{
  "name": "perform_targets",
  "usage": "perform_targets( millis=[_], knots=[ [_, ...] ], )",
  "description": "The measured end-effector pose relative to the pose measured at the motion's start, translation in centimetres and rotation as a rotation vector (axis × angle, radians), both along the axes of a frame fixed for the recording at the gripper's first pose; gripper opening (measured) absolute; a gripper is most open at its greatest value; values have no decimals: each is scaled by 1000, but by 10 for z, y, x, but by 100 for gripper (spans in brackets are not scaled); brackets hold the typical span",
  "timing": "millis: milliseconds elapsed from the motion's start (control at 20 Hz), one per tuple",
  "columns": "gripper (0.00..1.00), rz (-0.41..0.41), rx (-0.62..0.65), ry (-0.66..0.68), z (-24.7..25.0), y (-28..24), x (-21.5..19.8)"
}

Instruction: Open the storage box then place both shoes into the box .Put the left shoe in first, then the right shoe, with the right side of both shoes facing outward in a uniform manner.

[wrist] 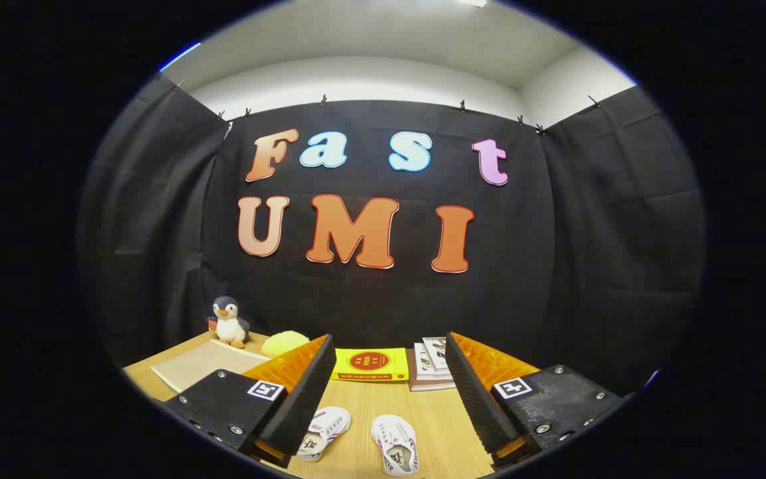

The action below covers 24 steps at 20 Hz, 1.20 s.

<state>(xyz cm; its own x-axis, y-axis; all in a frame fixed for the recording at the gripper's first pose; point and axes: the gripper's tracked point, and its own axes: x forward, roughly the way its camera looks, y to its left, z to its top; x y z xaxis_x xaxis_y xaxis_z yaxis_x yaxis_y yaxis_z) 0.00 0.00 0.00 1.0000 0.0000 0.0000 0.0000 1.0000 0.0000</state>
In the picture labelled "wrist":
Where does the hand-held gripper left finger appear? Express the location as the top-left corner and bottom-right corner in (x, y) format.
(156, 334), (337, 468)

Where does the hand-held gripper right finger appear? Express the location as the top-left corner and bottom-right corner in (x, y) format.
(445, 331), (628, 471)

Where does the white canvas shoe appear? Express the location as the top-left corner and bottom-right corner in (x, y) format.
(295, 406), (352, 463)
(370, 414), (421, 477)

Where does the beige fabric storage box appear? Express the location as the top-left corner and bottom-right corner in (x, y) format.
(150, 339), (272, 395)

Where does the brown edged book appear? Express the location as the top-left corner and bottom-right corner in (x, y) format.
(408, 349), (457, 393)

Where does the white cover book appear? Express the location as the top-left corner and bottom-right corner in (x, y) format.
(414, 343), (454, 382)

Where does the yellow plush ball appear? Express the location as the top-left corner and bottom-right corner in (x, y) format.
(261, 330), (311, 359)

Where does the yellow book with red circle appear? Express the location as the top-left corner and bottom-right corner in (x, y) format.
(330, 347), (410, 383)

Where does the penguin plush toy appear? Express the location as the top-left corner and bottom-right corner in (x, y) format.
(207, 295), (251, 350)

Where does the black backdrop cloth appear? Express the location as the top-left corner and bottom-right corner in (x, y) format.
(77, 73), (708, 393)

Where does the row of black cloth clips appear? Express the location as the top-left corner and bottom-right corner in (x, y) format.
(170, 80), (603, 137)

